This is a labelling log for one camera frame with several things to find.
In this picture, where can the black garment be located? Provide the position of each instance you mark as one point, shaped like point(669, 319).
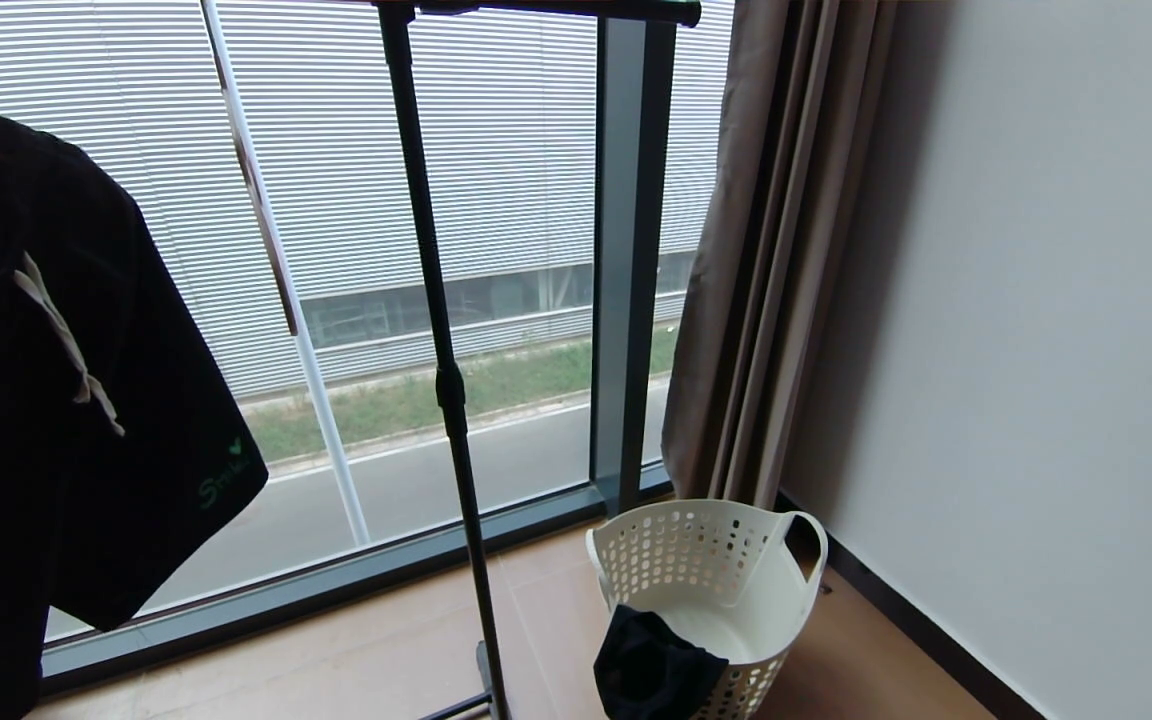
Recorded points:
point(651, 670)

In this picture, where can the pink clothes hanger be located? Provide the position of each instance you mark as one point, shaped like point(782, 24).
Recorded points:
point(271, 250)

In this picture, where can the black shorts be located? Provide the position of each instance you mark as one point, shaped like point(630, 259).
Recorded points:
point(56, 400)

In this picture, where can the black clothes rack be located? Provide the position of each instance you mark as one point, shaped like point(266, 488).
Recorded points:
point(451, 390)

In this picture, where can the white laundry basket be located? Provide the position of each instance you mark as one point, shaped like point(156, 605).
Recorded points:
point(736, 590)

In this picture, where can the window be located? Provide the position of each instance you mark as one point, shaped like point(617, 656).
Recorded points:
point(626, 250)

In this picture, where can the brown curtain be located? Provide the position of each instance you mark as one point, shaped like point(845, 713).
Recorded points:
point(766, 250)

